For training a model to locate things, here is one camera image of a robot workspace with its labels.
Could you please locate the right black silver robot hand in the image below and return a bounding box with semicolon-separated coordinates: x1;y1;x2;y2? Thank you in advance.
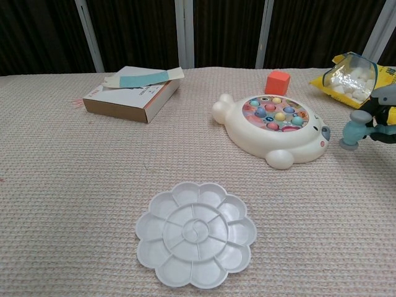
359;87;396;145

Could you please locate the teal grey toy hammer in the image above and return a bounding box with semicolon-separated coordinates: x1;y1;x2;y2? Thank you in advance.
338;110;377;152

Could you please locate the white seal-shaped fishing game toy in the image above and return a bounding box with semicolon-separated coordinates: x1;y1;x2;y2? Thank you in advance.
211;93;332;171

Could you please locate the yellow bag of white sweets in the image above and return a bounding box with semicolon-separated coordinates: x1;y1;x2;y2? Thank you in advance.
309;51;396;126

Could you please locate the orange cube block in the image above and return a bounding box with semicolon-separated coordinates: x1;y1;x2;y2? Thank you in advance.
264;69;292;95

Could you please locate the white flower paint palette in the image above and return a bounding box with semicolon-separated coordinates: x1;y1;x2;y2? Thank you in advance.
136;181;258;290

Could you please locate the beige teal tasselled bookmark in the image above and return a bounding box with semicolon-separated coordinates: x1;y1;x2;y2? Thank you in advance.
71;65;186;108

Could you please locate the open cardboard box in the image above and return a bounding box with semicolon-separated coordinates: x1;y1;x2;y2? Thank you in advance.
82;65;181;125

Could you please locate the black pleated curtain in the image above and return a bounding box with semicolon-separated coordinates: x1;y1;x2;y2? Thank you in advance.
0;0;396;77

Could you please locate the beige woven table cloth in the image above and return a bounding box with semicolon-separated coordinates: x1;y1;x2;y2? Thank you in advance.
0;65;396;297

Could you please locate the silver aluminium frame post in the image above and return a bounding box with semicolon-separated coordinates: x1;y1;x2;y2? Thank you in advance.
73;0;105;74
173;0;195;69
361;0;396;60
254;0;275;69

